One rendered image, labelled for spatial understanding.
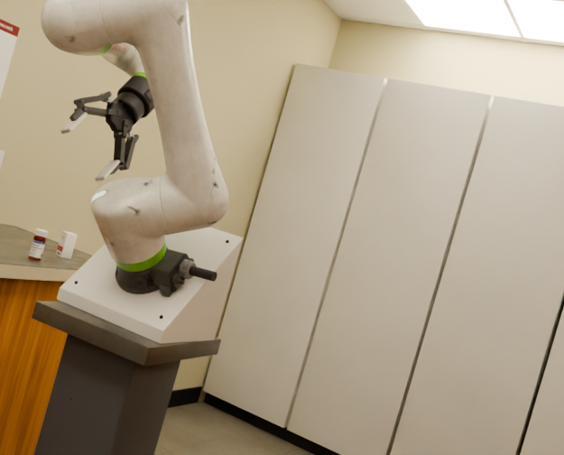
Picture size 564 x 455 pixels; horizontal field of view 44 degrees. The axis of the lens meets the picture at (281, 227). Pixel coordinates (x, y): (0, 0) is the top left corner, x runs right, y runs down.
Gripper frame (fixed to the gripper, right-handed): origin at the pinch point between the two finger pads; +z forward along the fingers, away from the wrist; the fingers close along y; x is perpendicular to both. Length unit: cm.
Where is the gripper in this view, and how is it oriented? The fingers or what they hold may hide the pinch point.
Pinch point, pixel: (85, 153)
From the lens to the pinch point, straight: 165.6
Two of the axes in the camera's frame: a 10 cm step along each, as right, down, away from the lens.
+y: 4.2, 7.4, 5.2
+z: -3.8, 6.6, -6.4
